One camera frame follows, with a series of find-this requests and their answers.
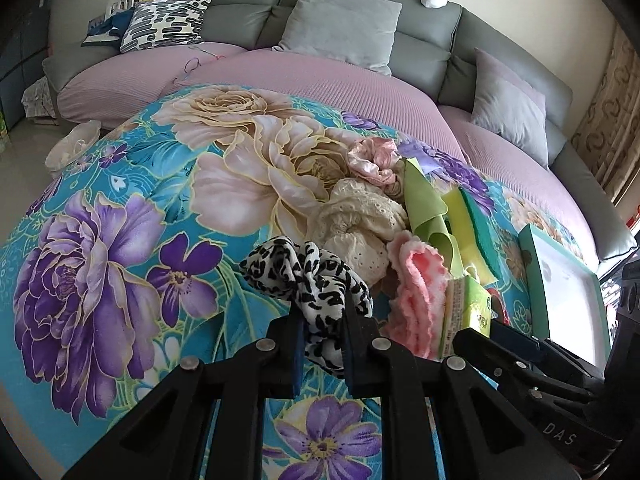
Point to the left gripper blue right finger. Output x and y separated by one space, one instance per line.
358 332

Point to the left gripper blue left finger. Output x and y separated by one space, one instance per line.
285 365

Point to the black white leopard scrunchie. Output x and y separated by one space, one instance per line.
317 284

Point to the pink fluffy towel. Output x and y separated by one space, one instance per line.
417 311

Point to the green tissue pack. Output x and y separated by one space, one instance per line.
468 305

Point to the cream lace scrunchie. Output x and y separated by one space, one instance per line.
355 224

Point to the lime green cloth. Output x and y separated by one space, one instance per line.
427 213

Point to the green yellow scrub sponge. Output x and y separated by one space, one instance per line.
470 227

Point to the pink satin scrunchie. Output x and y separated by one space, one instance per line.
375 160

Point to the red tape roll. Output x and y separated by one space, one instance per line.
498 307

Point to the teal shallow cardboard tray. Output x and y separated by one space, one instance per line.
565 298

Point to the floral blue purple blanket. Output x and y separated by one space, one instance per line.
129 260

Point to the beige patterned curtain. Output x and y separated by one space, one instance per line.
607 139

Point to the white round basket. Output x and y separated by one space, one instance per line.
72 146

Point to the grey pink right throw pillow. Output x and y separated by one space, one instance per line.
507 105

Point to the grey sofa with pink cover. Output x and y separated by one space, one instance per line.
429 93

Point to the grey left throw pillow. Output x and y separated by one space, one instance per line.
357 32

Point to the black white patterned pillow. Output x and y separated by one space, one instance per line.
165 23

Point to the blue book on sofa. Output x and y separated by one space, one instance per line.
110 32

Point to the dark blue cabinet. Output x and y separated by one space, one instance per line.
21 62

